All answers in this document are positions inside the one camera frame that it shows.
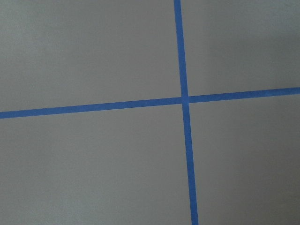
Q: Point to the blue tape strip lengthwise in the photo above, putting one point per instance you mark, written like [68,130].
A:
[186,113]

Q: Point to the blue tape strip crosswise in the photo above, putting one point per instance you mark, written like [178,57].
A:
[149,103]

